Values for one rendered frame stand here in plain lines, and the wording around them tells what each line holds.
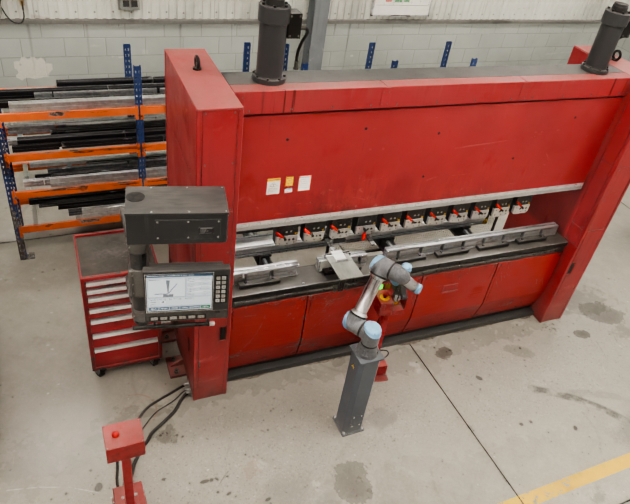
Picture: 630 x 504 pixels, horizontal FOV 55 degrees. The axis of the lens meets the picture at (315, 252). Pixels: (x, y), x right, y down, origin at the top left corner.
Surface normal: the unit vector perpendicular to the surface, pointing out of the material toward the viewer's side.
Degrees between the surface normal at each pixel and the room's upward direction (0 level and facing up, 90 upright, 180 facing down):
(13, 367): 0
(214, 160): 90
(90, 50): 90
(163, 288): 90
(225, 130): 90
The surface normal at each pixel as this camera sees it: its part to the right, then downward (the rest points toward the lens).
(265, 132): 0.37, 0.60
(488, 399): 0.13, -0.79
